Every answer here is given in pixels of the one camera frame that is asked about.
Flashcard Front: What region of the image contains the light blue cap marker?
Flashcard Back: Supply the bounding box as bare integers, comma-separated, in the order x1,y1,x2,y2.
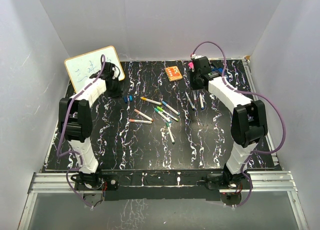
185,92,196,111

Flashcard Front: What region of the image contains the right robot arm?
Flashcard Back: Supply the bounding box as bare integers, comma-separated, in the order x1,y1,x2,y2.
189,55,268,188

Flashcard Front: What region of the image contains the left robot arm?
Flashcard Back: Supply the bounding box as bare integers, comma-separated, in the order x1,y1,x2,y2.
57,62,123,189

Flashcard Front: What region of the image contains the blue stapler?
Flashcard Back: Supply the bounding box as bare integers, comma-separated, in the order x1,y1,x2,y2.
211,67,223,76

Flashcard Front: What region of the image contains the yellow cap marker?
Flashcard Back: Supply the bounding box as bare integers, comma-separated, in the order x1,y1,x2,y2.
140,97,162,105

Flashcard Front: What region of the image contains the tan cap marker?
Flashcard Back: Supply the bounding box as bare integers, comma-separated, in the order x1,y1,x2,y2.
134,109,154,122

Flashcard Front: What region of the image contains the yellow framed whiteboard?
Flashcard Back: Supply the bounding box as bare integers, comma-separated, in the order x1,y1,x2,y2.
64,46,125,93

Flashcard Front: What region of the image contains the salmon cap marker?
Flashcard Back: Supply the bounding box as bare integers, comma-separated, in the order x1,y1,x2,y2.
129,119,152,124

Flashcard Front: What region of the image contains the teal cap marker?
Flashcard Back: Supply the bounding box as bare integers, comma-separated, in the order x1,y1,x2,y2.
154,108,171,123

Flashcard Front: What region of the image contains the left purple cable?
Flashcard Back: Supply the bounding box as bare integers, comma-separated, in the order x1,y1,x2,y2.
56,54,107,209

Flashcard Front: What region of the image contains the purple cable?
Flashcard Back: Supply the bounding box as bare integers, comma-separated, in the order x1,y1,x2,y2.
191,41,286,208
56,54,107,209

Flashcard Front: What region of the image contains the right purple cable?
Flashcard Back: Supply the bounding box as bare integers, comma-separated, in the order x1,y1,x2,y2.
191,41,286,208

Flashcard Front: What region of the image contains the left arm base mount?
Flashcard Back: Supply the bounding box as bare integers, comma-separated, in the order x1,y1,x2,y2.
70,172,119,191

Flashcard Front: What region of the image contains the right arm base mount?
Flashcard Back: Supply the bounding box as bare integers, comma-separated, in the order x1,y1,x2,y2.
202,173,250,190

